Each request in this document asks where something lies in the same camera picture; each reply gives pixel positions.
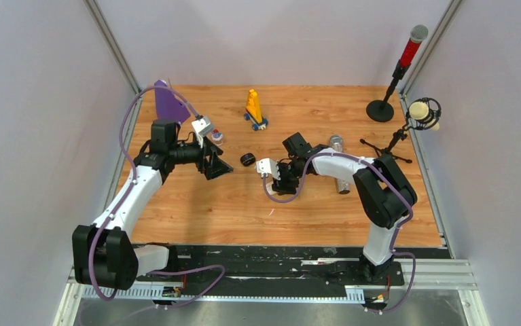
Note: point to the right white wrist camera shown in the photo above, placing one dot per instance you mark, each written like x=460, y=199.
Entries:
x=268, y=167

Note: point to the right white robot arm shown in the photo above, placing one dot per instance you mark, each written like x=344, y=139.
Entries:
x=386, y=195

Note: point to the glitter silver microphone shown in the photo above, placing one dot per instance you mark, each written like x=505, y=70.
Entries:
x=336, y=143

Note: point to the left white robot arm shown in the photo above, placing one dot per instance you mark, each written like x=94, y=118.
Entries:
x=103, y=255

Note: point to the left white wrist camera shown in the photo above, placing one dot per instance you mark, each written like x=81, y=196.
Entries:
x=202, y=127

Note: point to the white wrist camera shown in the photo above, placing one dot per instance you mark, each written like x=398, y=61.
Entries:
x=202, y=127
x=268, y=167

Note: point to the beige microphone shock mount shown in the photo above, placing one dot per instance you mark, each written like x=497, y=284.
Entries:
x=422, y=114

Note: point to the yellow blue toy car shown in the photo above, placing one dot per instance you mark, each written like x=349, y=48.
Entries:
x=253, y=111

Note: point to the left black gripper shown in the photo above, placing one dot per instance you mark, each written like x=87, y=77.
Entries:
x=217, y=167

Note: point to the purple plastic wedge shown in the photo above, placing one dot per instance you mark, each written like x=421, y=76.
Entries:
x=169, y=107

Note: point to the black earbud charging case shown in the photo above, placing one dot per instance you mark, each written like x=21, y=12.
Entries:
x=247, y=159

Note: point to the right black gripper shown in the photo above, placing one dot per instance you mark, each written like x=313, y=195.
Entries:
x=282, y=186

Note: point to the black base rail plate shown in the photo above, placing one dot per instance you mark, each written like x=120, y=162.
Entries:
x=276, y=271

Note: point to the red microphone on stand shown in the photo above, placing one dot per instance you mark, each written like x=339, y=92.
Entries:
x=382, y=110

